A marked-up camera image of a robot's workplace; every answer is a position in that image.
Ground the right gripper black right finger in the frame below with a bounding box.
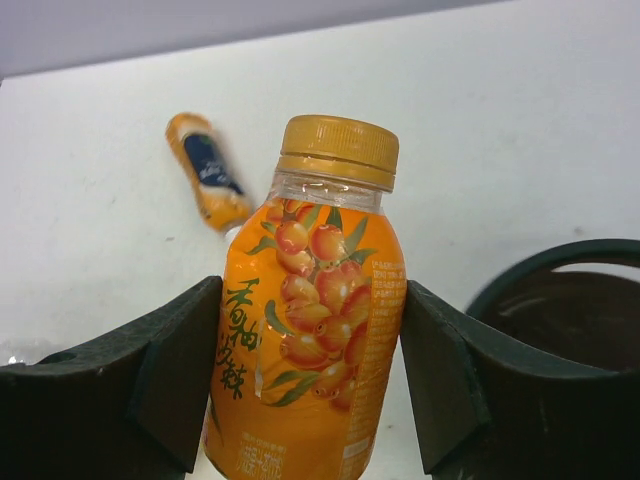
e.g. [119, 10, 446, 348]
[400, 281, 639, 479]

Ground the small orange berry juice bottle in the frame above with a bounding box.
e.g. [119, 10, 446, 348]
[204, 115, 407, 480]

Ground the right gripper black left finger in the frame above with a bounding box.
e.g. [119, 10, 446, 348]
[1, 276, 222, 479]

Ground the orange bottle dark blue label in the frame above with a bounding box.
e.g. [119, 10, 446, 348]
[165, 112, 253, 233]

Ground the brown round bin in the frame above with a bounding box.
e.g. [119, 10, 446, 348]
[466, 239, 639, 372]

